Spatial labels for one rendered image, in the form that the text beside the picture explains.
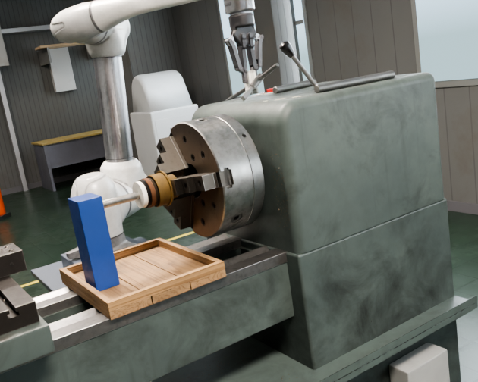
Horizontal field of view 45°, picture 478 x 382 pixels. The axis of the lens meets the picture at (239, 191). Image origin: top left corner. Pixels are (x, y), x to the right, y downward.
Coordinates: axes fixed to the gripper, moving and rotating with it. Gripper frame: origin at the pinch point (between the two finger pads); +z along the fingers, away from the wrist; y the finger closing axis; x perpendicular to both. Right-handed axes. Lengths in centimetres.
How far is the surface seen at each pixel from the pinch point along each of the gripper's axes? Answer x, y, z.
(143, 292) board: 30, 58, 40
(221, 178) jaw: 26.9, 31.2, 20.5
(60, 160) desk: -705, -132, 88
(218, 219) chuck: 23, 32, 31
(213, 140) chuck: 23.5, 29.9, 11.4
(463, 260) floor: -66, -184, 130
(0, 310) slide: 31, 87, 33
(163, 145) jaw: 6.8, 35.6, 11.9
